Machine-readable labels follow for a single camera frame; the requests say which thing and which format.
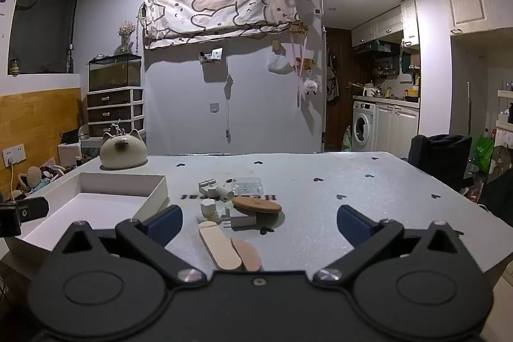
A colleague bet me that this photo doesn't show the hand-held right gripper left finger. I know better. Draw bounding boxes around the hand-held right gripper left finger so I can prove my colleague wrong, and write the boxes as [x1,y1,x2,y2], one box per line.
[53,204,209,283]

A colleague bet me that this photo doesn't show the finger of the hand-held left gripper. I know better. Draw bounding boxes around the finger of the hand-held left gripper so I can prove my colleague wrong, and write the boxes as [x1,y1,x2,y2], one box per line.
[18,197,49,223]

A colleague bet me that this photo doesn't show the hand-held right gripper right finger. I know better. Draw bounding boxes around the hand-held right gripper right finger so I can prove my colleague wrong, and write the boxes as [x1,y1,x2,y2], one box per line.
[313,204,466,283]

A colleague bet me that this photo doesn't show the white bottle with cap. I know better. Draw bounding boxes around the white bottle with cap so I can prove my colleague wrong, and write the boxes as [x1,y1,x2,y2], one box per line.
[196,199,220,223]

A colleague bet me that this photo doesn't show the white cardboard box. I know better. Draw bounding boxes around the white cardboard box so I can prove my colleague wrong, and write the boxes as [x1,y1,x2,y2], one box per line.
[7,172,168,263]

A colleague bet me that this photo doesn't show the white charger plug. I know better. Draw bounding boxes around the white charger plug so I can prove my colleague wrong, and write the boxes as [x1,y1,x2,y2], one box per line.
[223,211,258,229]

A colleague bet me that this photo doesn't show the round cork coaster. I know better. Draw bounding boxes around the round cork coaster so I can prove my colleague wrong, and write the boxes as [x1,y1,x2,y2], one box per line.
[232,197,283,215]

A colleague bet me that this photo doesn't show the pile of plush toys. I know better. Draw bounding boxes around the pile of plush toys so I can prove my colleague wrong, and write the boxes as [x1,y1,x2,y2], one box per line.
[10,165,77,200]

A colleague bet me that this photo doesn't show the light wooden stick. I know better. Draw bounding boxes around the light wooden stick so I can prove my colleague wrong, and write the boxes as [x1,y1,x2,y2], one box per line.
[199,221,244,271]

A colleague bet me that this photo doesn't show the white plastic clip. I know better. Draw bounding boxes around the white plastic clip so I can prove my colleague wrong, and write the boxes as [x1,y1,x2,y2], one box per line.
[199,179,234,199]

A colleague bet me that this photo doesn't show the white storage box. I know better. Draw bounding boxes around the white storage box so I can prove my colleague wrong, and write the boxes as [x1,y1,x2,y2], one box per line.
[58,142,83,167]

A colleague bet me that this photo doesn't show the cat-shaped ceramic jar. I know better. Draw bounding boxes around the cat-shaped ceramic jar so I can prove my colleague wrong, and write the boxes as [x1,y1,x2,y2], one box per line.
[99,129,147,170]

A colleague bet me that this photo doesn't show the pinkish wooden stick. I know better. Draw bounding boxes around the pinkish wooden stick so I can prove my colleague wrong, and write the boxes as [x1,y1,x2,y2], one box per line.
[231,238,262,271]

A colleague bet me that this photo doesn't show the clear plastic case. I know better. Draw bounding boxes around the clear plastic case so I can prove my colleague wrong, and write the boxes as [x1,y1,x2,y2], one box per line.
[232,177,264,196]

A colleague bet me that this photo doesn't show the white washing machine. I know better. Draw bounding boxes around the white washing machine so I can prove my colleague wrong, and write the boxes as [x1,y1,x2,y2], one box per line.
[352,100,378,151]

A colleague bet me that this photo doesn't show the black chair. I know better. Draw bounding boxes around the black chair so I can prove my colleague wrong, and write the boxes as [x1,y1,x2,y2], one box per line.
[408,134,473,193]

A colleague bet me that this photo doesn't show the plastic drawer unit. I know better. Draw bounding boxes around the plastic drawer unit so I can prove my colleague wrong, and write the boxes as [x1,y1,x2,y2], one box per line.
[87,87,144,138]

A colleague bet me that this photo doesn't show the green shopping bag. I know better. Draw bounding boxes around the green shopping bag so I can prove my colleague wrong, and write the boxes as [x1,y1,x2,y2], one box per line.
[470,135,495,173]

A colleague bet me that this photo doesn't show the hanging tote bag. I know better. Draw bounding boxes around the hanging tote bag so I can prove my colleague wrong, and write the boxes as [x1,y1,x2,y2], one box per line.
[325,45,341,103]

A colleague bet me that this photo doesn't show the glass fish tank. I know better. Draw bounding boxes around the glass fish tank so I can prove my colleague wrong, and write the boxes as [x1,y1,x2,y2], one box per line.
[88,54,142,92]

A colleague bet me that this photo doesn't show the dried flower vase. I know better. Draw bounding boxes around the dried flower vase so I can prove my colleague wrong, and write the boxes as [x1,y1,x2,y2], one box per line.
[118,21,136,55]

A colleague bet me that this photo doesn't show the white kitchen cabinets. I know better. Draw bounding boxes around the white kitchen cabinets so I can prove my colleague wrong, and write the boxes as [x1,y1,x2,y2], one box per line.
[351,0,494,48]

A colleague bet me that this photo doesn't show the white wall socket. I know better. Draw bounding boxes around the white wall socket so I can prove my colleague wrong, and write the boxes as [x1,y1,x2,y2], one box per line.
[2,143,27,168]

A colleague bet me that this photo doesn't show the hanging grey cord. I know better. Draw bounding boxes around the hanging grey cord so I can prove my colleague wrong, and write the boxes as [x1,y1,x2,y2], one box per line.
[223,74,234,143]

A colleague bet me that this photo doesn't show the wall-mounted clear holder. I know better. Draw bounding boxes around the wall-mounted clear holder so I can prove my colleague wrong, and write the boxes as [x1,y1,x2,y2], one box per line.
[199,47,223,65]

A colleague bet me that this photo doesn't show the printed cloth wall cover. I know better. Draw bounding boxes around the printed cloth wall cover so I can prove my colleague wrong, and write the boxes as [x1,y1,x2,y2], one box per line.
[138,0,300,50]

